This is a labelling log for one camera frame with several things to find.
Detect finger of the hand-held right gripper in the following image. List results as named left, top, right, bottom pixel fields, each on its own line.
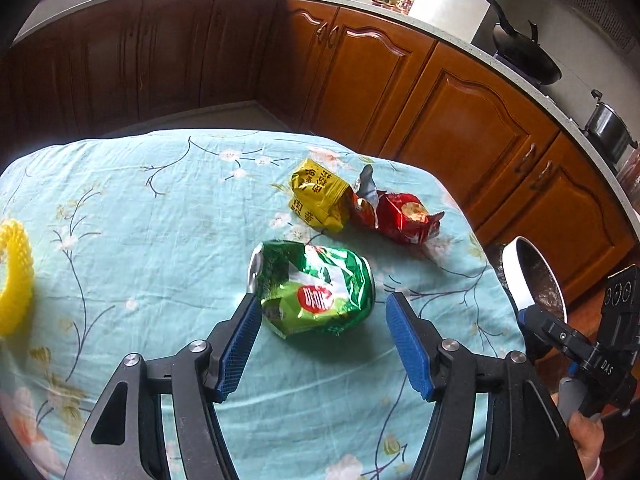
left=517, top=304, right=597, bottom=362

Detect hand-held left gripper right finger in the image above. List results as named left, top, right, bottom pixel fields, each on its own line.
left=386, top=291, right=586, bottom=480

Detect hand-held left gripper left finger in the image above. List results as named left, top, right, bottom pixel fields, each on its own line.
left=64, top=294, right=263, bottom=480

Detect white bowl with dark inside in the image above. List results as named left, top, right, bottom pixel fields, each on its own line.
left=501, top=236, right=568, bottom=323

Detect green chip bag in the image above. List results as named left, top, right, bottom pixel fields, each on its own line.
left=248, top=240, right=377, bottom=338

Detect person's right hand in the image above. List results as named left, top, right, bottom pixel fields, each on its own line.
left=570, top=410, right=608, bottom=480

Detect red snack bag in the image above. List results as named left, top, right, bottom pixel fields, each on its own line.
left=350, top=165, right=446, bottom=246

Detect teal floral tablecloth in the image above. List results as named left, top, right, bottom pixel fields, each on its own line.
left=0, top=129, right=566, bottom=480

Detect yellow snack bag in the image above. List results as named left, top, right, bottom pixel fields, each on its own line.
left=289, top=158, right=357, bottom=232

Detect steel cooking pot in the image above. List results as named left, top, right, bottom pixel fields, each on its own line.
left=584, top=90, right=638, bottom=158

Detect wooden lower cabinets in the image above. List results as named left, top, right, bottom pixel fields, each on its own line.
left=0, top=0, right=636, bottom=306

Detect black wok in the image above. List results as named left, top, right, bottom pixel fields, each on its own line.
left=481, top=0, right=563, bottom=86

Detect grey speckled countertop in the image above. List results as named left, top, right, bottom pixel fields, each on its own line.
left=12, top=0, right=640, bottom=221

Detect range hood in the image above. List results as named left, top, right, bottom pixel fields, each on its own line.
left=545, top=0, right=640, bottom=56

